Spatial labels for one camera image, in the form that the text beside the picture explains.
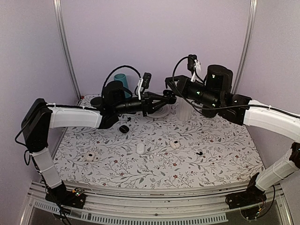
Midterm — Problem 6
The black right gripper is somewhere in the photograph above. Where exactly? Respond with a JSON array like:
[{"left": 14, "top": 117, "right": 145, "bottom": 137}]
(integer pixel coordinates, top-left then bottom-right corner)
[{"left": 166, "top": 75, "right": 221, "bottom": 111}]

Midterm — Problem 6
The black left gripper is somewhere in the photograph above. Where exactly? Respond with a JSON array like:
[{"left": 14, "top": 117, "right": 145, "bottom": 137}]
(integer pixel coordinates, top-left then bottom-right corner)
[{"left": 114, "top": 91, "right": 170, "bottom": 117}]

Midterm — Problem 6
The black earbud case gold trim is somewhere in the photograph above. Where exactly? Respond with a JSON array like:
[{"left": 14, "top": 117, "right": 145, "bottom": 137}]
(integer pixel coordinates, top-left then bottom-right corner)
[{"left": 163, "top": 90, "right": 177, "bottom": 105}]

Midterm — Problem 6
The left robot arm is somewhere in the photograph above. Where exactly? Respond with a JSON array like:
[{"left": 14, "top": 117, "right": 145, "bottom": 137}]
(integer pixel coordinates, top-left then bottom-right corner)
[{"left": 20, "top": 81, "right": 176, "bottom": 203}]

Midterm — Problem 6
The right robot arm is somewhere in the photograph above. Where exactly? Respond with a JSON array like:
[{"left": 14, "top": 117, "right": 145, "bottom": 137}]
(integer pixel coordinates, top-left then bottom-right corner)
[{"left": 165, "top": 65, "right": 300, "bottom": 204}]

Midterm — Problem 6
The small black earbud case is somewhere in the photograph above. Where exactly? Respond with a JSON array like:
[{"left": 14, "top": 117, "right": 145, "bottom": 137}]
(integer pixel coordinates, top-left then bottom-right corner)
[{"left": 119, "top": 125, "right": 129, "bottom": 134}]

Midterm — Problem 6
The beige earbud charging case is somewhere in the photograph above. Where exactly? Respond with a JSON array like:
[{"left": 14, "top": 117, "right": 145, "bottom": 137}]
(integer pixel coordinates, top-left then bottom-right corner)
[{"left": 169, "top": 140, "right": 180, "bottom": 149}]

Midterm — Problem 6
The white open earbud case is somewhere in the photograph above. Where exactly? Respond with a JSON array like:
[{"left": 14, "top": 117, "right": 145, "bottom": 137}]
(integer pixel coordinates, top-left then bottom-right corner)
[{"left": 85, "top": 152, "right": 96, "bottom": 161}]

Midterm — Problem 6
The grey spiral plate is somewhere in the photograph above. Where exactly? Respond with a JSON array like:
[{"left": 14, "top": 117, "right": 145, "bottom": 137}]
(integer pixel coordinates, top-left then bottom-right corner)
[{"left": 148, "top": 105, "right": 171, "bottom": 119}]

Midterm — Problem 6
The white ribbed vase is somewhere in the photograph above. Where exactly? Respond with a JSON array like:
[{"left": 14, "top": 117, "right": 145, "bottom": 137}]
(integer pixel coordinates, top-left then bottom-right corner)
[{"left": 177, "top": 99, "right": 193, "bottom": 121}]

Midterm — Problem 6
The teal cup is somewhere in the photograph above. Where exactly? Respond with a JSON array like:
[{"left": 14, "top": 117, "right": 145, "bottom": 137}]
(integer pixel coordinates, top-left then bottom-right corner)
[{"left": 113, "top": 74, "right": 129, "bottom": 89}]

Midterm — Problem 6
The floral patterned table mat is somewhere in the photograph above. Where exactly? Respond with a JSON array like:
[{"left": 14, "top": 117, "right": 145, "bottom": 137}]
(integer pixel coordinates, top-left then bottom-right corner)
[{"left": 54, "top": 105, "right": 264, "bottom": 189}]

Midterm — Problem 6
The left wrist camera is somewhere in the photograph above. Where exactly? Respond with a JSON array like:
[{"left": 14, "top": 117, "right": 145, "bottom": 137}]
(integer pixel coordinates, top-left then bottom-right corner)
[{"left": 137, "top": 72, "right": 152, "bottom": 100}]

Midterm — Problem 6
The right aluminium frame post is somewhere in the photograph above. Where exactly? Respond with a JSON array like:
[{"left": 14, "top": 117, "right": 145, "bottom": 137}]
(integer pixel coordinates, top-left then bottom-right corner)
[{"left": 232, "top": 0, "right": 258, "bottom": 94}]

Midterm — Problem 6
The aluminium front rail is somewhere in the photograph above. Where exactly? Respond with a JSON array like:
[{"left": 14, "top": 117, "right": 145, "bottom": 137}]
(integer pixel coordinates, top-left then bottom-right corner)
[{"left": 21, "top": 180, "right": 291, "bottom": 225}]

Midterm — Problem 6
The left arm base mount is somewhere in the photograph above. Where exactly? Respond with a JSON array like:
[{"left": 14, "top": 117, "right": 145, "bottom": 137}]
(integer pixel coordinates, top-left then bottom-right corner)
[{"left": 45, "top": 183, "right": 87, "bottom": 209}]

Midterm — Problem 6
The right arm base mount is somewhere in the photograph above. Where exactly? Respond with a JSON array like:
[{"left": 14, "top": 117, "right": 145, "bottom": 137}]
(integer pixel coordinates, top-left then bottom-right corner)
[{"left": 225, "top": 181, "right": 267, "bottom": 220}]

